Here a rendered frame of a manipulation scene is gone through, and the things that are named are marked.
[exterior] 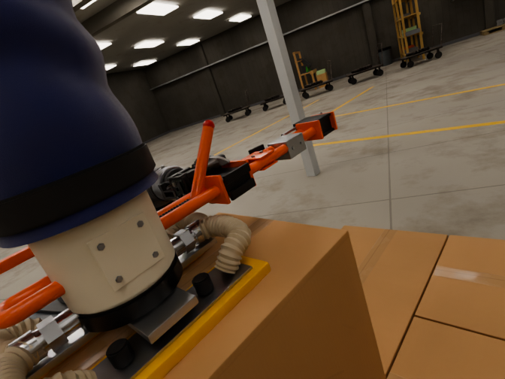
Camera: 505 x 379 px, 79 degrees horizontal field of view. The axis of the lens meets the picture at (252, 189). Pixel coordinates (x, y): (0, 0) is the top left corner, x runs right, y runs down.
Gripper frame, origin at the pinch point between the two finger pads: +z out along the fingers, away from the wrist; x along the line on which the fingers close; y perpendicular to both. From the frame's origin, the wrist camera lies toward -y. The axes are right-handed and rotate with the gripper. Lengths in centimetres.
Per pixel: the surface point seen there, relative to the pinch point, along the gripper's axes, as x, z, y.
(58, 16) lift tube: 29.8, 9.8, 23.0
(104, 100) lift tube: 20.2, 9.1, 22.1
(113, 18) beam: 273, -723, -403
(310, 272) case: -13.5, 20.8, 9.2
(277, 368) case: -21.3, 20.0, 21.2
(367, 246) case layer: -53, -4, -51
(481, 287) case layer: -53, 32, -40
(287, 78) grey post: 9, -158, -242
